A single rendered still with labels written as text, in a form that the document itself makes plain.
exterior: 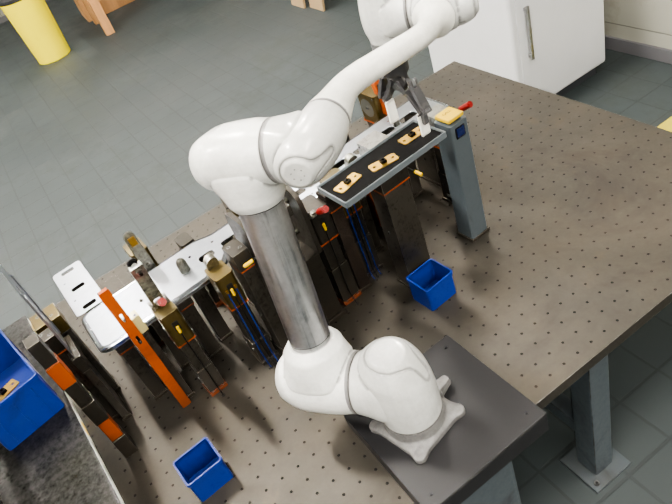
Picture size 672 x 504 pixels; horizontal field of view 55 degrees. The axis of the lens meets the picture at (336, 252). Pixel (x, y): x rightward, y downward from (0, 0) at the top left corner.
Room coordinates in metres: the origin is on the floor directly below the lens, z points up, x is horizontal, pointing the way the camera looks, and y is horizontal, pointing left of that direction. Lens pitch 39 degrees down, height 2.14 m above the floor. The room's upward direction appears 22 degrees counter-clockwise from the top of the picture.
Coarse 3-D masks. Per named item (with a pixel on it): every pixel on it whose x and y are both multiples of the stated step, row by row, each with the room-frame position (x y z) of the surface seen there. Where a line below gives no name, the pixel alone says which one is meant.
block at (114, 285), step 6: (114, 276) 1.75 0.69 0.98; (108, 282) 1.73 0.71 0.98; (114, 282) 1.72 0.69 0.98; (120, 282) 1.70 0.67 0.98; (102, 288) 1.71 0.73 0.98; (108, 288) 1.70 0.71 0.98; (114, 288) 1.68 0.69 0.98; (120, 288) 1.67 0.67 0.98; (150, 330) 1.67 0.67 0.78; (156, 336) 1.67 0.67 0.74; (162, 342) 1.67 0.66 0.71
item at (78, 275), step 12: (72, 264) 1.88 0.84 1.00; (60, 276) 1.84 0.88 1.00; (72, 276) 1.81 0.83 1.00; (84, 276) 1.78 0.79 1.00; (60, 288) 1.77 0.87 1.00; (72, 288) 1.74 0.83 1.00; (84, 288) 1.72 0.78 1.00; (96, 288) 1.69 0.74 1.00; (72, 300) 1.68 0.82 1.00; (84, 300) 1.65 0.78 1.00; (96, 300) 1.63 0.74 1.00; (84, 312) 1.60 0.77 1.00
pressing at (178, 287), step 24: (384, 120) 2.00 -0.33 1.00; (408, 120) 1.94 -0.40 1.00; (312, 192) 1.75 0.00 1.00; (216, 240) 1.69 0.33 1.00; (168, 264) 1.67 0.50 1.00; (192, 264) 1.62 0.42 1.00; (168, 288) 1.55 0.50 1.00; (192, 288) 1.50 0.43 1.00; (96, 312) 1.57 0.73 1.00; (144, 312) 1.49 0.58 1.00; (96, 336) 1.46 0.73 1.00; (120, 336) 1.42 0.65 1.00
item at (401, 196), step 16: (400, 176) 1.49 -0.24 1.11; (384, 192) 1.47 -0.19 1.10; (400, 192) 1.49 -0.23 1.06; (384, 208) 1.49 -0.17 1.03; (400, 208) 1.48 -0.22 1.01; (416, 208) 1.51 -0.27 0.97; (384, 224) 1.52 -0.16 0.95; (400, 224) 1.48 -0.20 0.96; (416, 224) 1.50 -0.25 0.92; (400, 240) 1.47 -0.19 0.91; (416, 240) 1.49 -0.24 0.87; (400, 256) 1.48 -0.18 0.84; (416, 256) 1.49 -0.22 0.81; (400, 272) 1.51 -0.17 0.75
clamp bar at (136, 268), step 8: (128, 264) 1.43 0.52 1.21; (136, 264) 1.42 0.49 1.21; (136, 272) 1.39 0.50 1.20; (144, 272) 1.40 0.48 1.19; (136, 280) 1.39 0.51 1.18; (144, 280) 1.40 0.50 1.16; (152, 280) 1.41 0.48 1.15; (144, 288) 1.40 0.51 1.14; (152, 288) 1.41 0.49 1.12; (152, 296) 1.41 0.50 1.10; (160, 296) 1.42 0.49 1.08; (152, 304) 1.41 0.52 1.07
